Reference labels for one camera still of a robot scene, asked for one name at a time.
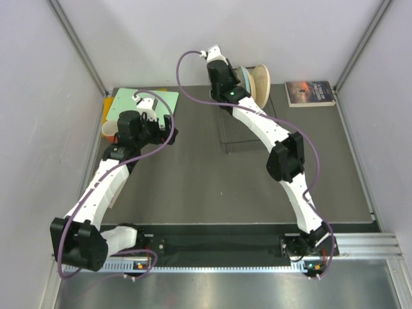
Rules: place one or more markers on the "orange mug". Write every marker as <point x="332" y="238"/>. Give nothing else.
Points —
<point x="109" y="130"/>

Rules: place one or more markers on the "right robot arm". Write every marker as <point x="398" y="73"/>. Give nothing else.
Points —
<point x="285" y="163"/>

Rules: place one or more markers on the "aluminium front rail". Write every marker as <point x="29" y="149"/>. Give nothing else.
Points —
<point x="369" y="246"/>

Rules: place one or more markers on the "dark paperback book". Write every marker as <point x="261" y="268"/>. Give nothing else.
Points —
<point x="306" y="94"/>

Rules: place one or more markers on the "purple treehouse book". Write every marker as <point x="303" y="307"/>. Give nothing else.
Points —
<point x="115" y="196"/>

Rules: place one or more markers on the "black wire dish rack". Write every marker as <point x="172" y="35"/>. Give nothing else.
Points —
<point x="234" y="136"/>

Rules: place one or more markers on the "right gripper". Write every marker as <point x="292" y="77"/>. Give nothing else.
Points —
<point x="235" y="81"/>

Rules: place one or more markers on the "blue and white plate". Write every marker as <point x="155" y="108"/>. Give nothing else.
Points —
<point x="244" y="79"/>

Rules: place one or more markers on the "bird plate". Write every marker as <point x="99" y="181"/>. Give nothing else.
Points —
<point x="236" y="71"/>
<point x="252" y="85"/>

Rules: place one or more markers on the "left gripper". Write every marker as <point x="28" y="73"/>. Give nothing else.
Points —
<point x="161" y="135"/>

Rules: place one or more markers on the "cream plate with sprig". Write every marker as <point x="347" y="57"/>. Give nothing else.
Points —
<point x="262" y="83"/>

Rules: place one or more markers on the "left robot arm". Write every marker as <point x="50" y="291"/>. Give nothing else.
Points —
<point x="77" y="238"/>

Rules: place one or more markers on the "yellow folder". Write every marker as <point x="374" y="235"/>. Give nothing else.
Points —
<point x="107" y="106"/>

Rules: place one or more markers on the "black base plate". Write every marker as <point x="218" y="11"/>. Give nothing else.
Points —
<point x="278" y="245"/>

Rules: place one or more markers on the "green paper folder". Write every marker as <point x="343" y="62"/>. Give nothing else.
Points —
<point x="128" y="99"/>

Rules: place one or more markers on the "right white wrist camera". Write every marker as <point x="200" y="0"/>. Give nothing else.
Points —
<point x="213" y="54"/>

